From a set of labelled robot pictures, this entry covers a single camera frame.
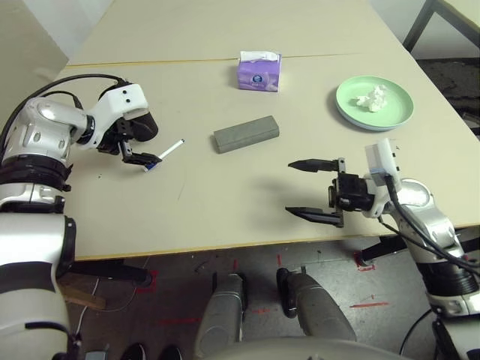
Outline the grey left robot leg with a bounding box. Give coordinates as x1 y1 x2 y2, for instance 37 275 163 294
194 272 248 353

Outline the white tissue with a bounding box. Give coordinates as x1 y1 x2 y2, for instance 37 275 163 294
349 84 389 113

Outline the grey glasses case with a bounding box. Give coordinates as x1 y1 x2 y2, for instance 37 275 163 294
212 115 281 155

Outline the black plastic cup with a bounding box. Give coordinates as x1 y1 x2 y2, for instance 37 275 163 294
129 111 159 143

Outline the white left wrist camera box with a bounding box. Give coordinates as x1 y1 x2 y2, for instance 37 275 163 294
76 83 150 151

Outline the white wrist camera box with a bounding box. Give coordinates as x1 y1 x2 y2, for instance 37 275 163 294
76 83 150 151
364 137 401 185

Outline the grey robot torso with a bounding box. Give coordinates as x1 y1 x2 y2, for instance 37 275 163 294
179 335 406 360

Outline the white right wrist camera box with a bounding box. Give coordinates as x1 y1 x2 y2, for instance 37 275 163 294
364 137 401 185

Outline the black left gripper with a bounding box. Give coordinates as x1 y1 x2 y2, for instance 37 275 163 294
97 121 164 165

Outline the brown wooden plank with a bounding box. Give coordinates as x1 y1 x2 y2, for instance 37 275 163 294
55 271 107 311

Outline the black table foot bar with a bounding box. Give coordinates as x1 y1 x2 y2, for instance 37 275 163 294
67 258 155 284
361 228 480 263

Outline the thin white marker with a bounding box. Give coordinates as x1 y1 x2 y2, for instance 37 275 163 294
144 139 187 173

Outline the grey right robot leg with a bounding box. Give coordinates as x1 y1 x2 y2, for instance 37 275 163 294
276 268 357 342

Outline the thin white floor cable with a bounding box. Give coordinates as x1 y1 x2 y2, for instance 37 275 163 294
69 256 151 338

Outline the black shoe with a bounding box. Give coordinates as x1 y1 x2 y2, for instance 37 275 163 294
119 341 149 360
157 343 183 360

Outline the beige table with black frame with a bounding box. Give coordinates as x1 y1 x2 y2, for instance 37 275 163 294
403 0 480 52

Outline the grey robot leg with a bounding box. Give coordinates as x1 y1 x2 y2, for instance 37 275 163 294
276 268 357 342
194 272 248 353

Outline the purple tissue pack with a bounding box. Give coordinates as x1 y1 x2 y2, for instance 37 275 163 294
237 49 283 93

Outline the green plate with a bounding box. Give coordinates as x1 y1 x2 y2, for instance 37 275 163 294
335 75 416 127

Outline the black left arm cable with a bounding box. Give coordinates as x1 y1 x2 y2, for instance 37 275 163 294
0 73 131 151

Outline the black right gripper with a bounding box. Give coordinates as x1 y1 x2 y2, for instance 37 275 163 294
284 157 377 229

